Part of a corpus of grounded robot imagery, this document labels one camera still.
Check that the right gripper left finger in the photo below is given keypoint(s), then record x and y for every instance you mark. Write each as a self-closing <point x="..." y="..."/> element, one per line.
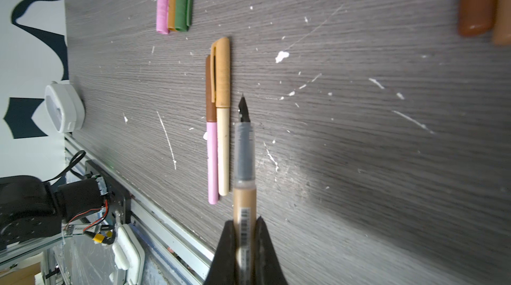
<point x="223" y="267"/>

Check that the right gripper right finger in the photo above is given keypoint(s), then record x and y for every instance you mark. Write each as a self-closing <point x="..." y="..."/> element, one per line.
<point x="267" y="269"/>

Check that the light pink marker pen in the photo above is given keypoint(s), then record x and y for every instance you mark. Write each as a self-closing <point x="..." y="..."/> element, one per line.
<point x="245" y="195"/>

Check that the gold tan marker pen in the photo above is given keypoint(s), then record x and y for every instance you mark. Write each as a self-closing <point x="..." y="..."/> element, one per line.
<point x="220" y="75"/>

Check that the mauve pink pen cap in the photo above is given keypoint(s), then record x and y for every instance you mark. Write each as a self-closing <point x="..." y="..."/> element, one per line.
<point x="162" y="16"/>

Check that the dark brown marker pen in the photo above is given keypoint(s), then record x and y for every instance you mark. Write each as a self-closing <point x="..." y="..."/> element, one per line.
<point x="212" y="141"/>

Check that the white grey remote device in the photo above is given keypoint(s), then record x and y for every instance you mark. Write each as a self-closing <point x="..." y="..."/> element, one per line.
<point x="129" y="255"/>

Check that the white square clock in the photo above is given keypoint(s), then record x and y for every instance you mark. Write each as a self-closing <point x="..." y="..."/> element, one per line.
<point x="65" y="107"/>

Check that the aluminium frame front rail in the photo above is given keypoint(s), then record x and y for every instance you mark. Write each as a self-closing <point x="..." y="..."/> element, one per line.
<point x="174" y="254"/>

